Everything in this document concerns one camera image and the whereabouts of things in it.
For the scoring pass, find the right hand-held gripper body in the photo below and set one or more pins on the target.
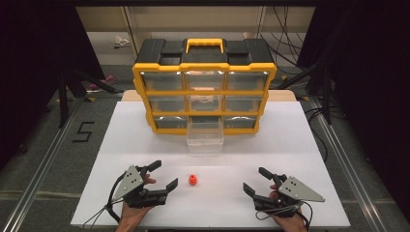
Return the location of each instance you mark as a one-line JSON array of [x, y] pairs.
[[298, 190]]

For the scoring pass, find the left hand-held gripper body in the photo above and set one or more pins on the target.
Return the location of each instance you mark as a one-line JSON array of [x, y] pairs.
[[130, 182]]

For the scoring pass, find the small orange plastic cone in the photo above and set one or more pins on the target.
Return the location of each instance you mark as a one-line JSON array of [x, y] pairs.
[[192, 179]]

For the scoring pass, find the clear plastic organizer drawer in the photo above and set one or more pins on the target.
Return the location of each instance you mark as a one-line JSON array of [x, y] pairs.
[[205, 141]]

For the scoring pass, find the person's right hand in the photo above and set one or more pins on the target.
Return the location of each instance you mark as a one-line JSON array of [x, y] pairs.
[[290, 222]]

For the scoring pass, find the person's left hand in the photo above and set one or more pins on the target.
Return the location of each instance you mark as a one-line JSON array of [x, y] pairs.
[[132, 216]]

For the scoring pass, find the group of closed clear drawers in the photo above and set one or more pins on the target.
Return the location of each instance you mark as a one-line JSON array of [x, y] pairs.
[[162, 80]]

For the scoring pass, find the black stand legs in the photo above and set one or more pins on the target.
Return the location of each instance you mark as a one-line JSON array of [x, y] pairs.
[[327, 103], [63, 103]]

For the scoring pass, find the pink item on floor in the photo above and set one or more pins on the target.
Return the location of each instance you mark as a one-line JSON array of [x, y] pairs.
[[108, 79]]

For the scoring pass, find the yellow black drawer organizer cabinet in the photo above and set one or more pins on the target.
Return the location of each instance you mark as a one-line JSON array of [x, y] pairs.
[[154, 51]]

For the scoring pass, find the crumpled white paper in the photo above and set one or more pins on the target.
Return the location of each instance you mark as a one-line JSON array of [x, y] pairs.
[[121, 42]]

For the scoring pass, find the dark curtain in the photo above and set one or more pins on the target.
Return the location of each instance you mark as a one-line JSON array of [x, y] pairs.
[[370, 80], [25, 64]]

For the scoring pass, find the white shelf unit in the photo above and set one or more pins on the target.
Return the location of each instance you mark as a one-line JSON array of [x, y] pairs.
[[193, 19]]

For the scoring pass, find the metal floor rail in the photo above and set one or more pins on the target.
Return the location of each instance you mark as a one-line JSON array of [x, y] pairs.
[[346, 170], [35, 183]]

